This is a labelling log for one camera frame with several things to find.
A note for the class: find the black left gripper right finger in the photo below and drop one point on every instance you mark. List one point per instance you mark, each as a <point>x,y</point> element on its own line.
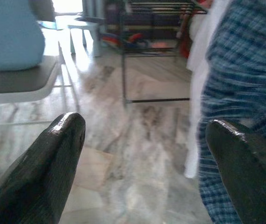
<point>247,177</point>

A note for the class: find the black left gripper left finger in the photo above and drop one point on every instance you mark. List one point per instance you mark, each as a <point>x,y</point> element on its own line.
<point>35,175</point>

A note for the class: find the blue plaid shirt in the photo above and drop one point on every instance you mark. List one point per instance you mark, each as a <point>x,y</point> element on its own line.
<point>244,70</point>

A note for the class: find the grey folding chair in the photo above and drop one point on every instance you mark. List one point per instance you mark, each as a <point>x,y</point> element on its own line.
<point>18,79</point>

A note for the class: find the white hanging shirt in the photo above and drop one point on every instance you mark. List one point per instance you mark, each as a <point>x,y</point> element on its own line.
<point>199,81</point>

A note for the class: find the black drying rack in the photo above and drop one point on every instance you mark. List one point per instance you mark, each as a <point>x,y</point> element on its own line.
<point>124,77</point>

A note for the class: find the light blue child chair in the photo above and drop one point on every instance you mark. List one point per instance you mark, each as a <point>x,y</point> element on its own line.
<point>83,25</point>

